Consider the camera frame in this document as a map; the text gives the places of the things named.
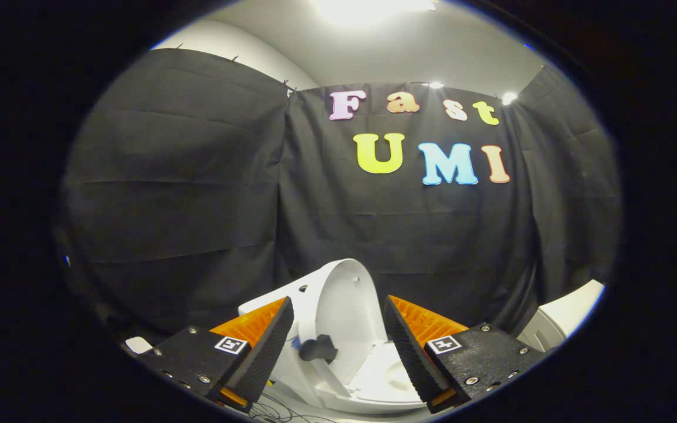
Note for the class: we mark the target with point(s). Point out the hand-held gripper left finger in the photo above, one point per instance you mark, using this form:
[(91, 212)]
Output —
[(271, 343)]

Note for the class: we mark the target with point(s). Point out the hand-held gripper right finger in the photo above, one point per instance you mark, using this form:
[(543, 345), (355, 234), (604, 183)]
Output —
[(406, 346)]

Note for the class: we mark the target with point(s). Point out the white toilet lid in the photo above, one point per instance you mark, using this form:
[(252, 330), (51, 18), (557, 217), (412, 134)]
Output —
[(347, 305)]

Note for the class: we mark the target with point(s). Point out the white panelled cabinet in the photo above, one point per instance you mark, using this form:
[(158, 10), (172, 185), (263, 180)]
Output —
[(567, 314)]

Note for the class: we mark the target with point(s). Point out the large ceiling light panel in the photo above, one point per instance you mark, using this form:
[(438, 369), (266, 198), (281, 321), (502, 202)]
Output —
[(368, 10)]

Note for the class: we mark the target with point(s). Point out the small white object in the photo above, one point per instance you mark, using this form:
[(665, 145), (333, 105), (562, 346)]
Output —
[(137, 345)]

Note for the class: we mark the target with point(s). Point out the white toilet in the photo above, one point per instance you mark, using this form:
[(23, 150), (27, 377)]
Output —
[(382, 382)]

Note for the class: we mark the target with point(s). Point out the black backdrop cloth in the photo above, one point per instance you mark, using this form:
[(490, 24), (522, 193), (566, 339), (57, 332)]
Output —
[(197, 205)]

